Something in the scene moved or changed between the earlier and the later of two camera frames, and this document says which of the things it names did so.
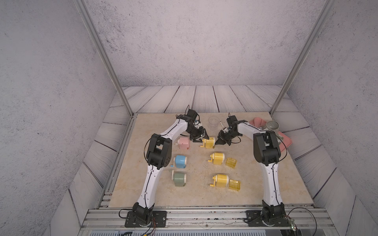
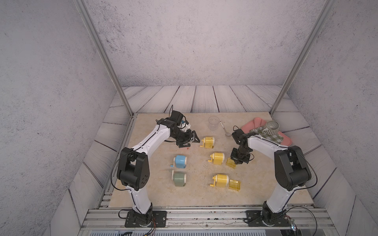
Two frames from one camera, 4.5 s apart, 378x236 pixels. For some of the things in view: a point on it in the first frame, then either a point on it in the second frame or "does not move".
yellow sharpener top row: x=208 y=143 does not move
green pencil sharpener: x=179 y=179 does not move
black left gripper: x=202 y=133 to x=188 y=138
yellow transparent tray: x=231 y=162 does not move
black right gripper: x=220 y=140 to x=238 y=161
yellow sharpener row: x=217 y=158 does not move
